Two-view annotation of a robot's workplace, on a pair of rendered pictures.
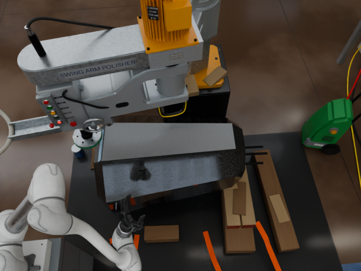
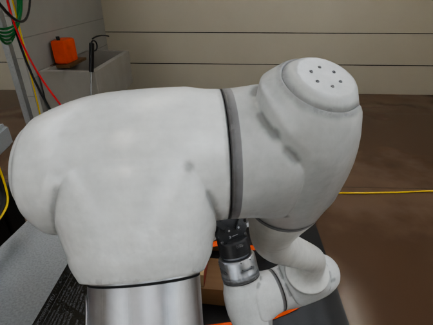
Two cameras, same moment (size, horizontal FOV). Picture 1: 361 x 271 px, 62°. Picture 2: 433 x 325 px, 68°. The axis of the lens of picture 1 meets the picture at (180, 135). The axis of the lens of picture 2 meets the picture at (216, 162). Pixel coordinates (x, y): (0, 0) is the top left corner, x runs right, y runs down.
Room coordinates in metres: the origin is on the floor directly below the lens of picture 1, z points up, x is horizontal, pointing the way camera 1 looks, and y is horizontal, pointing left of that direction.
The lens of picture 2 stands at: (0.42, 0.89, 1.65)
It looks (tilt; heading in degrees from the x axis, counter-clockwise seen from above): 28 degrees down; 276
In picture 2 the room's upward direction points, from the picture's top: straight up
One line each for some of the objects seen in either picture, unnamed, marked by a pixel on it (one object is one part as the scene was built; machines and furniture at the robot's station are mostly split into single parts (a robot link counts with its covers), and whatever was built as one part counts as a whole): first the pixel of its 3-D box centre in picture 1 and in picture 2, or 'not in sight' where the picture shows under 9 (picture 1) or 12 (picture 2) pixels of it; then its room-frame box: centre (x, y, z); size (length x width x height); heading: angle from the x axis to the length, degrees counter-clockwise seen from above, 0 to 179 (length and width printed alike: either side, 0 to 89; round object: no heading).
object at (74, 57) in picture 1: (113, 53); not in sight; (1.24, 0.36, 1.62); 0.96 x 0.25 x 0.17; 102
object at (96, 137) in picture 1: (87, 135); not in sight; (1.17, 0.70, 0.87); 0.22 x 0.22 x 0.04
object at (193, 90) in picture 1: (190, 85); not in sight; (1.67, -0.10, 0.81); 0.20 x 0.10 x 0.05; 11
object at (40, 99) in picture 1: (52, 110); not in sight; (1.04, 0.74, 1.37); 0.08 x 0.03 x 0.28; 102
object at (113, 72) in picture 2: not in sight; (96, 93); (2.40, -3.07, 0.43); 1.30 x 0.62 x 0.86; 93
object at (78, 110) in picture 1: (79, 95); not in sight; (1.19, 0.62, 1.32); 0.36 x 0.22 x 0.45; 102
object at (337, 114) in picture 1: (335, 116); not in sight; (1.55, -1.46, 0.43); 0.35 x 0.35 x 0.87; 78
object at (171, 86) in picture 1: (170, 76); not in sight; (1.31, 0.06, 1.34); 0.19 x 0.19 x 0.20
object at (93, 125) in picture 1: (93, 121); not in sight; (1.08, 0.56, 1.20); 0.15 x 0.10 x 0.15; 102
